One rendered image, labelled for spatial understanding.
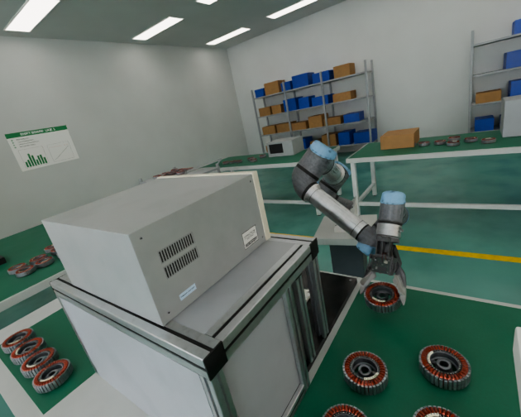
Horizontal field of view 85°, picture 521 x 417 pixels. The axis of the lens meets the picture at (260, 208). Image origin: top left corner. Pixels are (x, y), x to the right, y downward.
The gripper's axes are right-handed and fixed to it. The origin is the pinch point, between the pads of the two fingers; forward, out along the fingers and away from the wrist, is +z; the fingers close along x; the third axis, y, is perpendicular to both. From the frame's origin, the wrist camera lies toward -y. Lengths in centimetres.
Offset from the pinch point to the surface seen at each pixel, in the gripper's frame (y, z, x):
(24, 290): 51, 43, -186
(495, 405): 11.2, 15.0, 30.0
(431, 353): 9.0, 9.4, 16.4
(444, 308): -13.2, -0.6, 15.9
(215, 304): 58, 3, -16
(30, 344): 62, 46, -114
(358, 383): 23.3, 19.0, 3.5
